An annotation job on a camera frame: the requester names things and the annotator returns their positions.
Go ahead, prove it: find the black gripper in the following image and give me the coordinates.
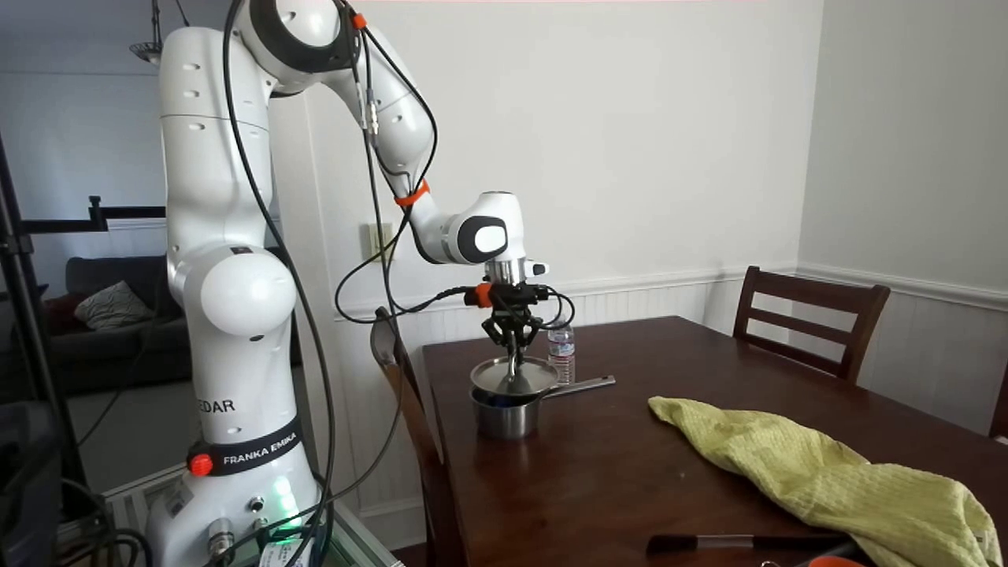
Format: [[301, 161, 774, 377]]
[[480, 279, 551, 371]]

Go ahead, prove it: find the steel pot lid with handle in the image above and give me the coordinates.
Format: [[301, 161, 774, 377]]
[[466, 352, 561, 403]]

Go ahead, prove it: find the white robot base platform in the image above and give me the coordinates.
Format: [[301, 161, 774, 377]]
[[103, 466, 402, 567]]

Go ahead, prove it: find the clear plastic water bottle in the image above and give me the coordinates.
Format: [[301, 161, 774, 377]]
[[544, 326, 581, 389]]

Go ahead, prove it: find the dark wooden chair curved back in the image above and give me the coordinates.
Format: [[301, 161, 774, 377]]
[[370, 306, 466, 567]]

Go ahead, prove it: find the dark wooden chair slatted back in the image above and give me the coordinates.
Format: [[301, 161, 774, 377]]
[[732, 266, 894, 389]]

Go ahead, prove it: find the black marker pen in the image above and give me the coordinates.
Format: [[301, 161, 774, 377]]
[[643, 531, 844, 557]]

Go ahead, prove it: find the yellow-green towel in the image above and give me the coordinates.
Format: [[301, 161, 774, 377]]
[[647, 395, 1004, 567]]

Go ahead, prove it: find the dark sofa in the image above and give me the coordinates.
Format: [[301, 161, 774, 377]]
[[42, 257, 198, 396]]

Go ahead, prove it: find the small orange object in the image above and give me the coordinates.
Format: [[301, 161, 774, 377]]
[[807, 547, 877, 567]]

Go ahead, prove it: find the light grey pillow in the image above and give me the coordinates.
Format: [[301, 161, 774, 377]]
[[71, 279, 158, 335]]

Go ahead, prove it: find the black metal stand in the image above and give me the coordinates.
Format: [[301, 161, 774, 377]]
[[0, 146, 169, 516]]

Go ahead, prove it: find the dark wooden chair edge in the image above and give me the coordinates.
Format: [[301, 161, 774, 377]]
[[986, 365, 1008, 445]]

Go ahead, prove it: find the steel saucepan with long handle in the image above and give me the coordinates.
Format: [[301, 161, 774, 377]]
[[471, 374, 620, 445]]

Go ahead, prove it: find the white wall outlet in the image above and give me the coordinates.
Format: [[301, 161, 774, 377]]
[[360, 221, 396, 266]]

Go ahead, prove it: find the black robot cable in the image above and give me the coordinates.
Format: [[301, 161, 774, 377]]
[[208, 0, 581, 567]]

